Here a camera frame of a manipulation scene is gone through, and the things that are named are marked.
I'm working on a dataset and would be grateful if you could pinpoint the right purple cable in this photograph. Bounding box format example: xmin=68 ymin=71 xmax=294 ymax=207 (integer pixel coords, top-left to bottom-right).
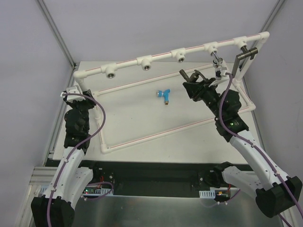
xmin=218 ymin=72 xmax=299 ymax=227

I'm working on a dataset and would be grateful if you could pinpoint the dark bronze faucet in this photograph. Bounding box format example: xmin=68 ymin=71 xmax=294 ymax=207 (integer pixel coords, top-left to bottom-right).
xmin=179 ymin=70 xmax=206 ymax=83

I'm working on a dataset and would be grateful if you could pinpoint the chrome faucet on frame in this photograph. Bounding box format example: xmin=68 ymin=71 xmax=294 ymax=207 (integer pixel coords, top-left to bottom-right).
xmin=211 ymin=51 xmax=223 ymax=69

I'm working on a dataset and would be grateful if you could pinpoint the white PVC pipe frame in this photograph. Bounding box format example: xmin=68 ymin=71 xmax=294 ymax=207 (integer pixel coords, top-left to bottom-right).
xmin=73 ymin=31 xmax=270 ymax=154

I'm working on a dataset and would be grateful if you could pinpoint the dark long-spout faucet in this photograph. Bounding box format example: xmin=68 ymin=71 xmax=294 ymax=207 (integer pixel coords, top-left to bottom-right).
xmin=232 ymin=46 xmax=258 ymax=78

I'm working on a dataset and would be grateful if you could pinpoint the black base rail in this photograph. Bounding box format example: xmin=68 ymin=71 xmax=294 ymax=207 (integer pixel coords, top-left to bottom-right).
xmin=80 ymin=159 xmax=251 ymax=197

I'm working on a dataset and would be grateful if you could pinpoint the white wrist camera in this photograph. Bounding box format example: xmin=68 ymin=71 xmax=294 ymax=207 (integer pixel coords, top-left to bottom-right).
xmin=209 ymin=67 xmax=229 ymax=86
xmin=60 ymin=85 xmax=84 ymax=103

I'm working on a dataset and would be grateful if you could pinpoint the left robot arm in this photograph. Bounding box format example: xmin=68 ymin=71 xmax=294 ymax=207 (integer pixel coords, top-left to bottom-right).
xmin=31 ymin=86 xmax=100 ymax=227

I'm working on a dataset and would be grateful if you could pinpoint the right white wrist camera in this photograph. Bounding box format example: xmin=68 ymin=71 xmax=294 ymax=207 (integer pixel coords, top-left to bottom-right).
xmin=209 ymin=67 xmax=229 ymax=86

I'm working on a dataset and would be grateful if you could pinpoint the right white cable duct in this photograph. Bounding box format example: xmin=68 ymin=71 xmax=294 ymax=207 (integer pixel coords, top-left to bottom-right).
xmin=199 ymin=190 xmax=216 ymax=199

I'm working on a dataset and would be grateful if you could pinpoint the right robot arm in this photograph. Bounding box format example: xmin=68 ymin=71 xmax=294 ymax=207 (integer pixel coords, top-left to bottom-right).
xmin=183 ymin=79 xmax=303 ymax=218

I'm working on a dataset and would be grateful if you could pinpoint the left white cable duct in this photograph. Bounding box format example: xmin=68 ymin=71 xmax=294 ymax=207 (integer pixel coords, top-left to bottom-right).
xmin=39 ymin=185 xmax=114 ymax=197

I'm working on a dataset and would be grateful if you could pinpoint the blue plastic faucet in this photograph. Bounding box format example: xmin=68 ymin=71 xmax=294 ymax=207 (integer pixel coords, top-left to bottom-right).
xmin=156 ymin=89 xmax=170 ymax=105

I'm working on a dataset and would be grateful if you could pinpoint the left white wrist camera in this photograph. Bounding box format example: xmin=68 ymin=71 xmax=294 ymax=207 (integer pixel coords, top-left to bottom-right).
xmin=60 ymin=85 xmax=84 ymax=103

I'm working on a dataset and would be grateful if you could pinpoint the white cable duct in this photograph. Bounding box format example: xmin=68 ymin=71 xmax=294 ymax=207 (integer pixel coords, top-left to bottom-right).
xmin=199 ymin=190 xmax=216 ymax=199
xmin=39 ymin=185 xmax=114 ymax=197

